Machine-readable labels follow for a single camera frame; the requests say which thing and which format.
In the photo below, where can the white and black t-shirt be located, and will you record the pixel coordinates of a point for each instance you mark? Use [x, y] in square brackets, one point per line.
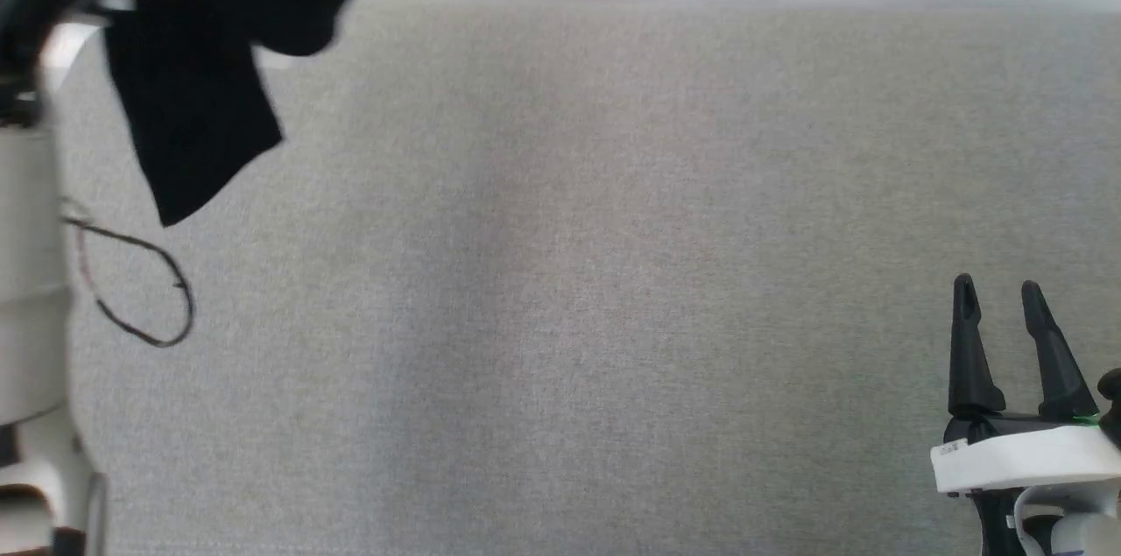
[201, 83]

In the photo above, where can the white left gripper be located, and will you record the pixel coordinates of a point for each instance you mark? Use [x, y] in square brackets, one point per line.
[39, 4]

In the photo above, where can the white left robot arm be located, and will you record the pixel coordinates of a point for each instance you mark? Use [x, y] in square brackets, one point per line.
[31, 276]

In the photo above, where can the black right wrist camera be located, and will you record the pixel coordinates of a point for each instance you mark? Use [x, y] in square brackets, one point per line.
[1112, 398]

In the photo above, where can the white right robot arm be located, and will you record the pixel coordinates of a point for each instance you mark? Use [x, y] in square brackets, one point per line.
[1090, 538]

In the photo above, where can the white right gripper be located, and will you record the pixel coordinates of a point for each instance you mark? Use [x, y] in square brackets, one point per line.
[1020, 455]

